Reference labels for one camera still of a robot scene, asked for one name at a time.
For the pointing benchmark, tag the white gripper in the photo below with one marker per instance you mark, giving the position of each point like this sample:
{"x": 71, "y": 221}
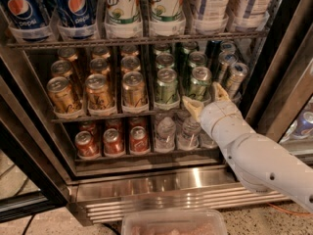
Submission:
{"x": 217, "y": 113}

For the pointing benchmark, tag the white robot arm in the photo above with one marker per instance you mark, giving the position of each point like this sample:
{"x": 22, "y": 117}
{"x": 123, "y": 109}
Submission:
{"x": 261, "y": 164}

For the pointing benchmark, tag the front silver slim can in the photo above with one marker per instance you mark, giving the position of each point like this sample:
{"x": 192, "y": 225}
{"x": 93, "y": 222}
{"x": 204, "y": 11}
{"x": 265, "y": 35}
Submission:
{"x": 237, "y": 73}

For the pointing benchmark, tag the silver slim can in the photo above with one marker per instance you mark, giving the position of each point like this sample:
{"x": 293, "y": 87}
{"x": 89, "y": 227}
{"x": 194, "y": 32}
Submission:
{"x": 237, "y": 73}
{"x": 225, "y": 60}

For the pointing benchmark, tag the second row right green can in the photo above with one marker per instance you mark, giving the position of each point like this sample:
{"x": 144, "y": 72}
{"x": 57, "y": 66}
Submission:
{"x": 195, "y": 59}

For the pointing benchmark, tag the second row green can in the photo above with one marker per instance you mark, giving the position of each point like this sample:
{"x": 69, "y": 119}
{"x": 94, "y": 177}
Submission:
{"x": 165, "y": 60}
{"x": 195, "y": 59}

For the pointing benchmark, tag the second row left green can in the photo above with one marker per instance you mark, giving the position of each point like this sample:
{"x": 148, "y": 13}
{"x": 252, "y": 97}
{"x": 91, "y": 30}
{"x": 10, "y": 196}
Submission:
{"x": 165, "y": 60}

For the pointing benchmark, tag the front right gold can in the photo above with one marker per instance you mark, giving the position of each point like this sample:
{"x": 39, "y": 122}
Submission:
{"x": 134, "y": 90}

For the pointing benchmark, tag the front right red can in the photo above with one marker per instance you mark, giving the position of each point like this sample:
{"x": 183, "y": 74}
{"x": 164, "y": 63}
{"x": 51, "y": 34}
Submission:
{"x": 139, "y": 139}

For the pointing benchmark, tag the red can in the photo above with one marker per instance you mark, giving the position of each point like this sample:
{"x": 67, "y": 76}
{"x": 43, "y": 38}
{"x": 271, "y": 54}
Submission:
{"x": 86, "y": 145}
{"x": 113, "y": 142}
{"x": 139, "y": 139}

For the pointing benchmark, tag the second row right gold can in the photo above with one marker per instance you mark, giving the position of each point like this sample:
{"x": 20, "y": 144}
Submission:
{"x": 130, "y": 63}

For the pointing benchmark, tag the second row gold can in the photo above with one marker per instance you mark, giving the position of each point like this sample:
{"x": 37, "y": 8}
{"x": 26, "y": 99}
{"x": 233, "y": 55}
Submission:
{"x": 130, "y": 63}
{"x": 64, "y": 68}
{"x": 101, "y": 66}

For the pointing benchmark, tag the blue can behind glass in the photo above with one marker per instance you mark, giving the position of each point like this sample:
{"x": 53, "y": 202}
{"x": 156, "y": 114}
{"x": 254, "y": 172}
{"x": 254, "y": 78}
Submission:
{"x": 304, "y": 125}

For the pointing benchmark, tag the front middle red can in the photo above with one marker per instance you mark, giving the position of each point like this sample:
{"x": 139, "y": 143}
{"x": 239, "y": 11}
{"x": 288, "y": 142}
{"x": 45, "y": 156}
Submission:
{"x": 113, "y": 142}

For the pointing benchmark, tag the front middle gold can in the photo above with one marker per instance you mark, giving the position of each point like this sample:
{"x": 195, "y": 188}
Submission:
{"x": 99, "y": 92}

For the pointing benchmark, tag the second row middle gold can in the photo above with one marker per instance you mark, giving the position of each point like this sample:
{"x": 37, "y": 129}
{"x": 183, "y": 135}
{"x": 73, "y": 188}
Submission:
{"x": 101, "y": 66}

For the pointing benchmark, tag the front left red can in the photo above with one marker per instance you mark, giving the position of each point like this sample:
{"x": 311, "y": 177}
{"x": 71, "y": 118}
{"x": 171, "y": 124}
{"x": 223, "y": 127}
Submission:
{"x": 86, "y": 145}

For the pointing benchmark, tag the front left gold can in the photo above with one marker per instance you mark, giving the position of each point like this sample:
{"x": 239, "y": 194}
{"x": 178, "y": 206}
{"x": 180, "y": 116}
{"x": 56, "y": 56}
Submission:
{"x": 63, "y": 95}

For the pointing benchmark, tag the steel fridge base grille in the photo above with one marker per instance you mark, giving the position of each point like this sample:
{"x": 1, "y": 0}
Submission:
{"x": 193, "y": 189}

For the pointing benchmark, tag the second row left gold can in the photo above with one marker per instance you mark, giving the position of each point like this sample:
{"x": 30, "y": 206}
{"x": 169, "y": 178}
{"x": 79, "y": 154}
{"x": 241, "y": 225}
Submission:
{"x": 64, "y": 68}

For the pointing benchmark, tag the open fridge door left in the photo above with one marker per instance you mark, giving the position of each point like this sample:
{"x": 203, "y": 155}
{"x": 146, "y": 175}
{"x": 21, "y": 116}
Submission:
{"x": 29, "y": 183}

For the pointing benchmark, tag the right water bottle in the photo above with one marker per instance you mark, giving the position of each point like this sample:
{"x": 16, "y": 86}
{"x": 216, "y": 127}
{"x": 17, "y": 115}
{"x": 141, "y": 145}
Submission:
{"x": 206, "y": 141}

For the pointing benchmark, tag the water bottle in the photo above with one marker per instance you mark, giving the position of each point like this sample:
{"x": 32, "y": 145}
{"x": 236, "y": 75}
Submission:
{"x": 165, "y": 135}
{"x": 188, "y": 136}
{"x": 206, "y": 141}

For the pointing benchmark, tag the middle water bottle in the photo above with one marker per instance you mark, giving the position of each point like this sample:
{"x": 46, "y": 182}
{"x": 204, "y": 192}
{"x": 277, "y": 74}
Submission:
{"x": 188, "y": 136}

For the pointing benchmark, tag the left water bottle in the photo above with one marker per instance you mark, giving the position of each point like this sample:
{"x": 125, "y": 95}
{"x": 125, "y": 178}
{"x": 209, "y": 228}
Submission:
{"x": 165, "y": 135}

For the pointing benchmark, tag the right 7UP bottle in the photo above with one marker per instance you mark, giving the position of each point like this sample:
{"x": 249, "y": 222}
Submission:
{"x": 166, "y": 16}

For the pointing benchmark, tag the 7up bottle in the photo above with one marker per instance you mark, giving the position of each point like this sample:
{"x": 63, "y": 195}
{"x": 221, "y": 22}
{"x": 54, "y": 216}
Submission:
{"x": 166, "y": 16}
{"x": 123, "y": 17}

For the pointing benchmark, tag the left white label bottle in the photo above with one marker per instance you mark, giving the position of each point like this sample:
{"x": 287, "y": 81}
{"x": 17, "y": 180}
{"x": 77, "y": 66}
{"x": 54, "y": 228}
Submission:
{"x": 209, "y": 16}

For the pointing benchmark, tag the white label bottle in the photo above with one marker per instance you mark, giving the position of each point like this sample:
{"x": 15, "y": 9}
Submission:
{"x": 246, "y": 15}
{"x": 209, "y": 16}

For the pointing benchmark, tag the right white label bottle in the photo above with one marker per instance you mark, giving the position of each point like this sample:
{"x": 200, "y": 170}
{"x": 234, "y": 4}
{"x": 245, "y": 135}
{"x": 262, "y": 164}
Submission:
{"x": 246, "y": 15}

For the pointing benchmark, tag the left 7UP bottle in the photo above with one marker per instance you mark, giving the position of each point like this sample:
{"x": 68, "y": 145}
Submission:
{"x": 123, "y": 17}

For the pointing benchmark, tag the clear plastic food container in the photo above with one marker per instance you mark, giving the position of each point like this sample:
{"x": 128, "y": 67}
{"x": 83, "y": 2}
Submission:
{"x": 174, "y": 222}

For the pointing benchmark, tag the right Pepsi bottle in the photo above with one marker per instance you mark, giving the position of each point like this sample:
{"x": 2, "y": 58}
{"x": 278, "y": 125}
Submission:
{"x": 77, "y": 18}

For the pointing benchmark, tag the pepsi bottle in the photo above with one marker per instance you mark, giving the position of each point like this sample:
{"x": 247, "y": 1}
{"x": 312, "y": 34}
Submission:
{"x": 77, "y": 18}
{"x": 26, "y": 14}

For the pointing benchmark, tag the left Pepsi bottle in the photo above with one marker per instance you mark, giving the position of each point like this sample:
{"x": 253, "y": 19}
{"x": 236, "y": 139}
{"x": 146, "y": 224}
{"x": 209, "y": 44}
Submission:
{"x": 26, "y": 14}

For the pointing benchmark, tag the middle wire shelf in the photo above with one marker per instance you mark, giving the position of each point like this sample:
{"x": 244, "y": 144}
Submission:
{"x": 89, "y": 114}

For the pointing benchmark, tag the wire shelf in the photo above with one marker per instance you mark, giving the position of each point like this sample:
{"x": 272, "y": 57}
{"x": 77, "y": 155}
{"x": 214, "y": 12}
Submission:
{"x": 89, "y": 114}
{"x": 135, "y": 41}

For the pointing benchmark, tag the top wire shelf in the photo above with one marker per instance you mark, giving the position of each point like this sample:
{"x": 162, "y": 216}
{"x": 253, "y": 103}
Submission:
{"x": 135, "y": 41}

